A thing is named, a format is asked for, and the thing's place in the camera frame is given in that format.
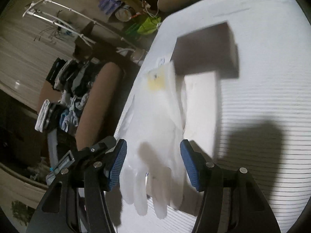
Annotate pile of clothes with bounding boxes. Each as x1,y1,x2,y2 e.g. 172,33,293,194
35,57,102,133

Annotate neon green bag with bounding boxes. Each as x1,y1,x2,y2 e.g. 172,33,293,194
137,17,161,34

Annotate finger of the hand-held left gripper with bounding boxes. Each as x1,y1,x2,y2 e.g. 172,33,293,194
70,136,117,163

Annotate white folded towel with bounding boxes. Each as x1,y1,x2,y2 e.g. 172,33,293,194
35,99,50,131

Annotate white clothes rack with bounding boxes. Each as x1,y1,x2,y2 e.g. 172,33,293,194
23,0,136,49

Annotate green plant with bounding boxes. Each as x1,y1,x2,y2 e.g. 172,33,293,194
11,200,33,226

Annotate white box with dark top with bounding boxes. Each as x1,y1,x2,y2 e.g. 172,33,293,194
174,22,240,161

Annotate white gloves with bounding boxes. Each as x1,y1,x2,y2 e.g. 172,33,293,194
117,61,189,220

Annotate white ribbed table cover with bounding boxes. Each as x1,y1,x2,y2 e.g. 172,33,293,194
104,0,307,233

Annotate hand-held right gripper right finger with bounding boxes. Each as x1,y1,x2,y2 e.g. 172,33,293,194
180,139,282,233

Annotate purple box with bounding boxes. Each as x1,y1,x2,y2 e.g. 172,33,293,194
98,0,122,14

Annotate brown upholstered seat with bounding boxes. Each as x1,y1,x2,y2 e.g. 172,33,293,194
39,62,124,148

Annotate round white tin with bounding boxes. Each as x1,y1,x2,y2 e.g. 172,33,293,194
115,6,133,22

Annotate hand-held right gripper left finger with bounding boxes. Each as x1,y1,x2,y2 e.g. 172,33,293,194
25,139,127,233

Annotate beige curtain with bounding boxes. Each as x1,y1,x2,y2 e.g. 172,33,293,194
0,17,80,95

